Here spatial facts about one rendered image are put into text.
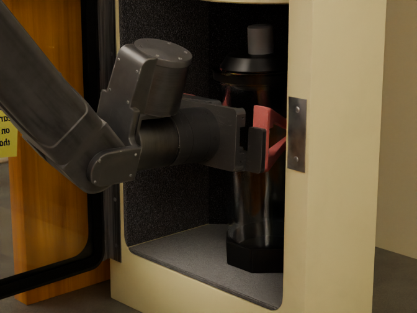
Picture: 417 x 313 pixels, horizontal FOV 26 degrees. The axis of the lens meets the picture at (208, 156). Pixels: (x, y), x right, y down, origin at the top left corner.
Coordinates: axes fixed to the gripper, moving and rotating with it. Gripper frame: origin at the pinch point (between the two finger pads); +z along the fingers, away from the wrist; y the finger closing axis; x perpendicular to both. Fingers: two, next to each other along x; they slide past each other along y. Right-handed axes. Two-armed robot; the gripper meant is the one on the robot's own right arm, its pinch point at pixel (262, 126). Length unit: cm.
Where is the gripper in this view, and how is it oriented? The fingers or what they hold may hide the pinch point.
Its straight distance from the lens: 101.1
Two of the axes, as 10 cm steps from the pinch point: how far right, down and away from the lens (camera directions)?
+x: -0.3, 9.8, 1.9
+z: 7.3, -1.1, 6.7
